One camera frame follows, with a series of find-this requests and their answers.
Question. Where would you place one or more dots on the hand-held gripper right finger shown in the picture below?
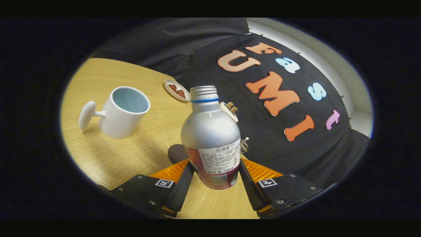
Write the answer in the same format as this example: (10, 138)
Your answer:
(250, 187)

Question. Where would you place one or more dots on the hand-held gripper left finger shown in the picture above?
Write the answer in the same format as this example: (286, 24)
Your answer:
(182, 187)

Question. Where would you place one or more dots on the silver juice bottle red label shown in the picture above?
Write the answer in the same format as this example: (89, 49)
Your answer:
(210, 128)

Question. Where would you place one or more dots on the wooden table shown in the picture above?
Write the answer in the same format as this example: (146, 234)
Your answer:
(131, 158)

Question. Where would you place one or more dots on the small white tray with snacks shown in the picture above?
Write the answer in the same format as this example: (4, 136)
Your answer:
(230, 112)

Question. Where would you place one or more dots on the small white plate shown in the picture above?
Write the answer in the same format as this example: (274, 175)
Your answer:
(168, 93)

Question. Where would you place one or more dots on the red food pieces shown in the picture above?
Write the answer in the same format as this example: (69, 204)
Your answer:
(177, 91)

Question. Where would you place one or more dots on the black backdrop cloth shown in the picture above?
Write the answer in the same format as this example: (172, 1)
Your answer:
(210, 42)

